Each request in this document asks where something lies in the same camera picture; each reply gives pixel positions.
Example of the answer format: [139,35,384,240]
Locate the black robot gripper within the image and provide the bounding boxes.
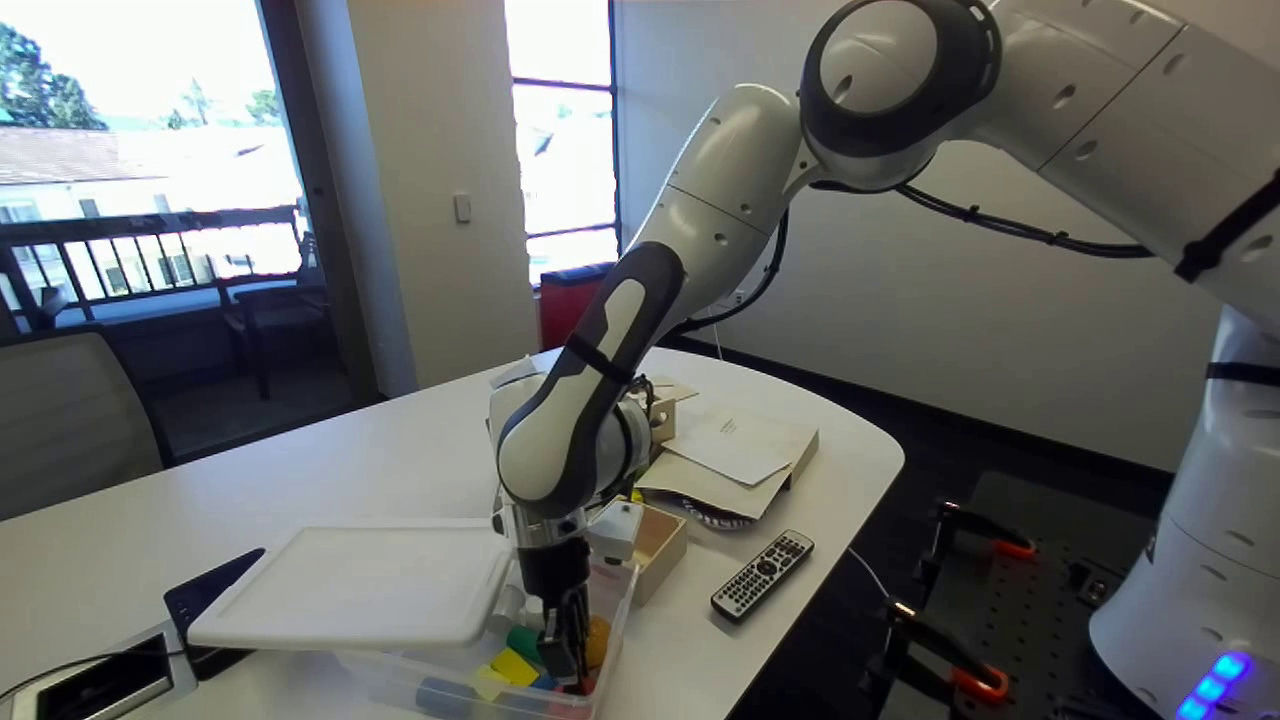
[513,508,590,684]

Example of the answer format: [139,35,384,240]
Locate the white light switch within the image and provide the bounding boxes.
[454,191,475,225]

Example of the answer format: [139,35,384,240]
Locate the orange-handled clamp far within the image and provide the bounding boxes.
[918,495,1040,585]

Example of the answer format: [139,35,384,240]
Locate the orange toy cylinder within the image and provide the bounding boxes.
[585,615,614,668]

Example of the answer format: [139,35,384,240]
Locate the orange-handled clamp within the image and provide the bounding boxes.
[874,598,1013,706]
[918,495,1040,585]

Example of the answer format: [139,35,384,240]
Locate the black tablet device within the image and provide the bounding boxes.
[0,632,187,720]

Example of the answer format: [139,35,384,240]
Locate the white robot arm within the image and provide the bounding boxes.
[496,0,1280,720]

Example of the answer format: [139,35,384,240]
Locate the white plastic bin lid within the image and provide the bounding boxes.
[187,518,513,650]

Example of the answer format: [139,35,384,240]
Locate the clear plastic toy bin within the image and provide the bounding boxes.
[338,531,636,720]

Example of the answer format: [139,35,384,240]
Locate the red storage bin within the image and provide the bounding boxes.
[536,263,614,347]

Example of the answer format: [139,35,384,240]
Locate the grey office chair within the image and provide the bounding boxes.
[0,328,167,515]

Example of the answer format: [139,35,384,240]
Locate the white open carton box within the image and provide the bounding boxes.
[627,377,694,446]

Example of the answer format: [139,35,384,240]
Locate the orange-handled clamp near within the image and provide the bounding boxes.
[874,598,1013,706]

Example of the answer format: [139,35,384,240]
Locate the green toy block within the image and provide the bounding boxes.
[508,622,546,663]

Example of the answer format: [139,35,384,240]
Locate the yellow toy block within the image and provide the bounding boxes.
[490,646,541,688]

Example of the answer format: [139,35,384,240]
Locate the dark outdoor chair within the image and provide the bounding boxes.
[216,236,328,400]

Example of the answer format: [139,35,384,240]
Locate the flat cardboard sheets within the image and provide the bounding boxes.
[636,400,819,518]

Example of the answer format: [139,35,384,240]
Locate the small wooden box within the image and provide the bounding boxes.
[631,508,688,604]

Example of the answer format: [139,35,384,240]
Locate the black remote control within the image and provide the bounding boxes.
[713,531,814,622]

